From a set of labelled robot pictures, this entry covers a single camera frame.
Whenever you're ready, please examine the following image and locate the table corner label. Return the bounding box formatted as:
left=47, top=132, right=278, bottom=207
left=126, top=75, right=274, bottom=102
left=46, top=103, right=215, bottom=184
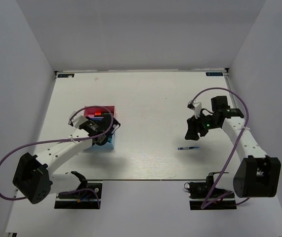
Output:
left=57, top=74, right=75, bottom=78
left=205, top=72, right=223, bottom=77

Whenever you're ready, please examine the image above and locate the right table corner label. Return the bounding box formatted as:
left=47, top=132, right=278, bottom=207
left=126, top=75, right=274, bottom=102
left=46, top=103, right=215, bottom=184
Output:
left=205, top=72, right=223, bottom=77

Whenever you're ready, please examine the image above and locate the blue gel pen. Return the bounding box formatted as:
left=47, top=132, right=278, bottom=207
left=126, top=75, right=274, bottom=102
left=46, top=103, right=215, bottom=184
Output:
left=177, top=146, right=200, bottom=150

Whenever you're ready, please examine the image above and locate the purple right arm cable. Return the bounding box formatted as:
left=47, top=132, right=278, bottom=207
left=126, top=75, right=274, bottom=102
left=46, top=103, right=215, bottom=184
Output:
left=188, top=87, right=250, bottom=209

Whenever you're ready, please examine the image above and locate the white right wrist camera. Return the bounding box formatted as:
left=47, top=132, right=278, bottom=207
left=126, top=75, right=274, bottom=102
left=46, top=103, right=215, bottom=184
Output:
left=187, top=100, right=202, bottom=119

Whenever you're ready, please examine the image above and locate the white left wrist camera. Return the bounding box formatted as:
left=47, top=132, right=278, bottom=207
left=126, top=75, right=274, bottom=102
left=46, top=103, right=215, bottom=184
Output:
left=68, top=113, right=87, bottom=129

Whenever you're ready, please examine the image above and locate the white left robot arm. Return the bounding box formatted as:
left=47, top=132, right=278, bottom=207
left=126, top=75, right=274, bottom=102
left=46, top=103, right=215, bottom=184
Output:
left=13, top=114, right=121, bottom=204

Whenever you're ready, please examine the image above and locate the orange cap black highlighter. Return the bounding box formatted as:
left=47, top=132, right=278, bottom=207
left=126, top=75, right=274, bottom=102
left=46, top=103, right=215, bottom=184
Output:
left=94, top=112, right=110, bottom=117

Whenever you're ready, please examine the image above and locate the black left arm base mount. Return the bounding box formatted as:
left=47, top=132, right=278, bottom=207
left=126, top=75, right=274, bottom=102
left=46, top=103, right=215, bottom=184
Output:
left=54, top=171, right=103, bottom=210

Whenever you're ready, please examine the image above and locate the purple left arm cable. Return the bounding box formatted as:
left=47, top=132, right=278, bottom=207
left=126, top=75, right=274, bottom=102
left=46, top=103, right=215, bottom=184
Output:
left=0, top=106, right=114, bottom=201

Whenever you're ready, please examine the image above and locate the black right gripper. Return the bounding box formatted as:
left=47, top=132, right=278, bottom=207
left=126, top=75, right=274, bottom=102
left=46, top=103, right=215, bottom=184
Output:
left=185, top=110, right=220, bottom=141

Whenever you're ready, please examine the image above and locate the left table corner label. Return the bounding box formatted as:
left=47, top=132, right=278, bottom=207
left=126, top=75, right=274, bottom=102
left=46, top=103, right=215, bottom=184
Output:
left=57, top=74, right=75, bottom=78

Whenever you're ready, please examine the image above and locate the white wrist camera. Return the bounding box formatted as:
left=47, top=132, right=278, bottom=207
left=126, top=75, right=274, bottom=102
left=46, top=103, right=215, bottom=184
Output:
left=187, top=100, right=202, bottom=119
left=68, top=113, right=87, bottom=129

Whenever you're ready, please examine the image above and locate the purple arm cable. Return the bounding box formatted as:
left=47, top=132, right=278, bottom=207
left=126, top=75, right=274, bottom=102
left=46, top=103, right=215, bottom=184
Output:
left=188, top=87, right=250, bottom=209
left=0, top=106, right=114, bottom=201

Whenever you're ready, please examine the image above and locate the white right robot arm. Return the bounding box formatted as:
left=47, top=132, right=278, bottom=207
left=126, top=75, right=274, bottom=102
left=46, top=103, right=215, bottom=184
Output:
left=185, top=96, right=281, bottom=198

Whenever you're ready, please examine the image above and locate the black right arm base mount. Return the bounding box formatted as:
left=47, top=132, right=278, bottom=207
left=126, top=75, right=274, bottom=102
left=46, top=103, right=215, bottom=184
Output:
left=184, top=172, right=238, bottom=211

